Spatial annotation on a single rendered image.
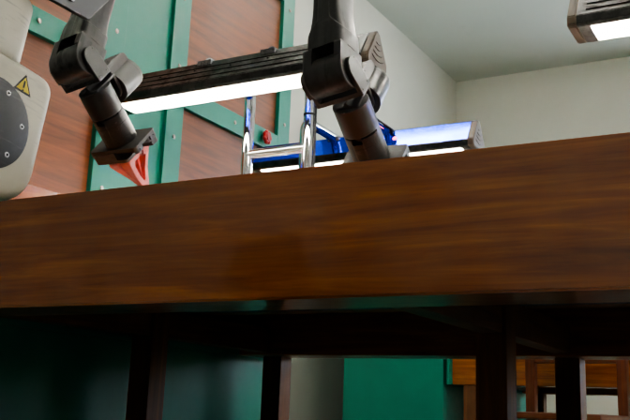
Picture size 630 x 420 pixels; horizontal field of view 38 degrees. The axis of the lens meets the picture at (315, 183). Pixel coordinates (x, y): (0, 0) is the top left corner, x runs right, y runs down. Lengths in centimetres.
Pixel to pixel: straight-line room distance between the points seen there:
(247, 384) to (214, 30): 103
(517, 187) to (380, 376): 336
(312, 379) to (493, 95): 311
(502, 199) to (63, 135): 122
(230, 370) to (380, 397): 191
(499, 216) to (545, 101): 587
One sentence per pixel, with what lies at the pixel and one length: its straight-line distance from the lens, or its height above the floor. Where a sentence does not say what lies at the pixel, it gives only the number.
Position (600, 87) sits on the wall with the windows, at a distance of 692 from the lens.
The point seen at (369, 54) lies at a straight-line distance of 163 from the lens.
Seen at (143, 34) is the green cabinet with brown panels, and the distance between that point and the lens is 239.
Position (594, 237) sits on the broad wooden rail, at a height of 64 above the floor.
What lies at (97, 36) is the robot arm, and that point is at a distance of 157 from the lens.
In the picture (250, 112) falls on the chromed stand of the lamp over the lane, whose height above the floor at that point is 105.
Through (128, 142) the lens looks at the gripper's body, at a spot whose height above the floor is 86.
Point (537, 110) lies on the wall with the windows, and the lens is 699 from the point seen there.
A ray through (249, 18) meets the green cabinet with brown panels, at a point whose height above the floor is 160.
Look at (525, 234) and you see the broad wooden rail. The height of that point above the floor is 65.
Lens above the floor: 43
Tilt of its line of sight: 14 degrees up
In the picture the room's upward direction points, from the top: 2 degrees clockwise
